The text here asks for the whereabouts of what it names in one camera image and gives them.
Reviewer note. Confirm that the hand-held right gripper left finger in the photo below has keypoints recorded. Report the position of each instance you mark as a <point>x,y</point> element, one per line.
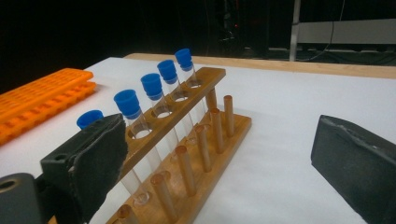
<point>90,155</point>

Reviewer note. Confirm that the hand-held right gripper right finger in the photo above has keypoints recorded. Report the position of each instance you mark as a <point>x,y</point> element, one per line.
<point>358,165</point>

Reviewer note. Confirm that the blue-capped glass test tube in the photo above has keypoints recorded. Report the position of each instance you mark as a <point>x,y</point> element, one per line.
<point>89,119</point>
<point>167,70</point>
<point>127,102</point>
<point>151,84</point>
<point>183,58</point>

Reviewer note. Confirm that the orange plastic test tube rack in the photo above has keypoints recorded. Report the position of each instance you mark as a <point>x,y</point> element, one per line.
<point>46,90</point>

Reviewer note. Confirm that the wooden test tube rack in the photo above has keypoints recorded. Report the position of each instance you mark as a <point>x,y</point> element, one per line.
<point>202,81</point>

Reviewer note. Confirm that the white table cover sheet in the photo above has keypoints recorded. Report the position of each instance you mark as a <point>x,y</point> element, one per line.
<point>280,99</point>

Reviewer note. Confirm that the grey metal stand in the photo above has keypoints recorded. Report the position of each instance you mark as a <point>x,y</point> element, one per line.
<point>348,31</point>

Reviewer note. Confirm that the dark equipment rack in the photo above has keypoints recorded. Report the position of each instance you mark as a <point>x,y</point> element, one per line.
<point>236,28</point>

